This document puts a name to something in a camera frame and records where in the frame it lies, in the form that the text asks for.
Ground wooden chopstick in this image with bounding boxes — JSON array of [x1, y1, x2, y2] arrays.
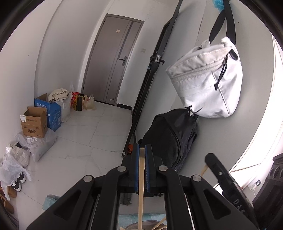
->
[[138, 148, 145, 230]]

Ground black white sneakers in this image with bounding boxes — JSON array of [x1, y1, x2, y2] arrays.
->
[[11, 172, 26, 192]]

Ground grey plastic parcel bag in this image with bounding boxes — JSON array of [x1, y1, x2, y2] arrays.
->
[[15, 128, 57, 162]]

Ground white plastic bag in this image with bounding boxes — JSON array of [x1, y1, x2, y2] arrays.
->
[[1, 153, 31, 201]]

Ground teal checked tablecloth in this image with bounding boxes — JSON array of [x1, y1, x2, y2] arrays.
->
[[42, 194, 167, 230]]

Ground brown cardboard box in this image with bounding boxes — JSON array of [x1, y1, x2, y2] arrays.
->
[[20, 106, 47, 139]]

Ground beige cloth pile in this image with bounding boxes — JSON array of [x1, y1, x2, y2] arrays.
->
[[47, 88, 70, 102]]

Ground beige tote bag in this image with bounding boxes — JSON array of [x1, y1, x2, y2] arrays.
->
[[83, 94, 96, 110]]

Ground grey entrance door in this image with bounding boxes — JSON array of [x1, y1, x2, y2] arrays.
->
[[82, 14, 143, 105]]

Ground grey white utensil holder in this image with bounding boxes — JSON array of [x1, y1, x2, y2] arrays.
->
[[124, 220, 159, 230]]

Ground red black shopping bag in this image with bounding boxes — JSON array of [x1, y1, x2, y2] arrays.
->
[[71, 92, 83, 111]]

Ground black door frame rail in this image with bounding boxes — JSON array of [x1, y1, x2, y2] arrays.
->
[[121, 0, 183, 157]]

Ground black backpack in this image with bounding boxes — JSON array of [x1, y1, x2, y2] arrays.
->
[[138, 108, 198, 172]]

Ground white shoulder bag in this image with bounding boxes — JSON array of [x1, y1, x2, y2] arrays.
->
[[166, 37, 243, 118]]

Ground blue cardboard box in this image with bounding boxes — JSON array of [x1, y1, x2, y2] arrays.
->
[[34, 93, 61, 132]]

